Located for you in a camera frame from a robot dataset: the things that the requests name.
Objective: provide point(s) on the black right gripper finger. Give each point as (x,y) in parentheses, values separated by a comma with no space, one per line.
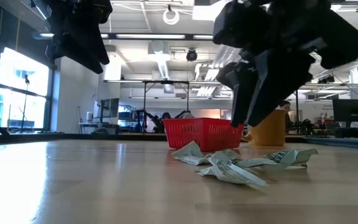
(241,93)
(281,77)

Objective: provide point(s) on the black background robot arm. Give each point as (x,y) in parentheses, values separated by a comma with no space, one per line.
(155,120)

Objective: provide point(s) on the long ceiling light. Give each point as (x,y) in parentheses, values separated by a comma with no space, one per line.
(150,36)

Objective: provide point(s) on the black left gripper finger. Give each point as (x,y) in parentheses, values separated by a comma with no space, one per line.
(79,49)
(98,40)

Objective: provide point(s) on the white ventilation duct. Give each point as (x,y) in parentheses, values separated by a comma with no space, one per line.
(163,67)

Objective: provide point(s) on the person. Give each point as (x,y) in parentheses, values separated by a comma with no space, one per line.
(286,105)

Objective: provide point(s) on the black tripod stand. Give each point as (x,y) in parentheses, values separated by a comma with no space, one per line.
(25,102)

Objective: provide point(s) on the black frame work table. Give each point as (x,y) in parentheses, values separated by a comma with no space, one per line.
(166,82)

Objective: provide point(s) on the black dome camera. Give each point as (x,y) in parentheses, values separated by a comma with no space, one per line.
(191,55)

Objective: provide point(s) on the black computer monitor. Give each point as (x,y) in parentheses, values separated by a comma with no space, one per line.
(351,110)
(109,107)

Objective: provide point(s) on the red plastic mesh basket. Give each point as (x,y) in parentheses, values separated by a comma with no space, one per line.
(197,133)

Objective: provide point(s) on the dollar bill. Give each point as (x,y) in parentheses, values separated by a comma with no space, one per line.
(278,157)
(232,172)
(191,154)
(186,115)

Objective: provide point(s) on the yellow enamel mug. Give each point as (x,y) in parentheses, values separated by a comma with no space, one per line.
(269,130)

